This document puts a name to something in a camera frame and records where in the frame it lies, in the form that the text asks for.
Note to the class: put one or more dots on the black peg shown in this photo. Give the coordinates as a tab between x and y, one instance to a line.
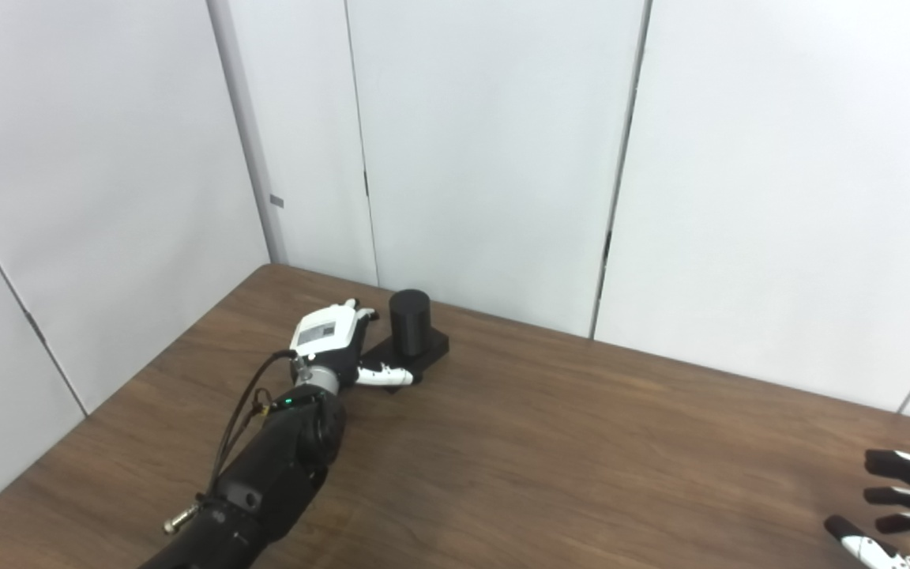
411	332

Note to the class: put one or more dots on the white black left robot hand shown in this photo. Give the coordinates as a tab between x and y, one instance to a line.
325	336

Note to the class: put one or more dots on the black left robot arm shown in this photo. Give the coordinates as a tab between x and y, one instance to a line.
273	474

